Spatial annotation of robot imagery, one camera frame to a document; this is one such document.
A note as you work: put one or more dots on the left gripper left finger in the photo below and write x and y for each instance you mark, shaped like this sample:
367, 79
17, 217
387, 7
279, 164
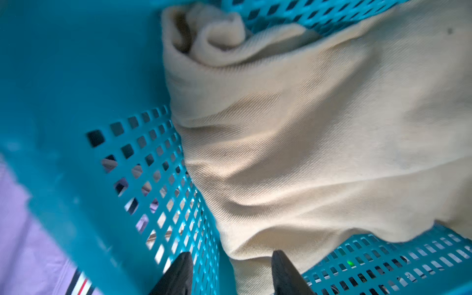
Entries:
178, 278

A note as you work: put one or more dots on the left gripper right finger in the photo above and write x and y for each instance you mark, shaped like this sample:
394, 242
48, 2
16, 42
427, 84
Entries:
286, 279

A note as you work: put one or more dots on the purple striped pants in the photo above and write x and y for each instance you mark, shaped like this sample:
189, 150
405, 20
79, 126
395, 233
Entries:
31, 261

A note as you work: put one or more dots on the tan long pants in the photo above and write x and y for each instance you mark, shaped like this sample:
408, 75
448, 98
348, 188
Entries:
298, 141

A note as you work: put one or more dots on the teal plastic basket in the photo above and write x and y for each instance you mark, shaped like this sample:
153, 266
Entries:
85, 126

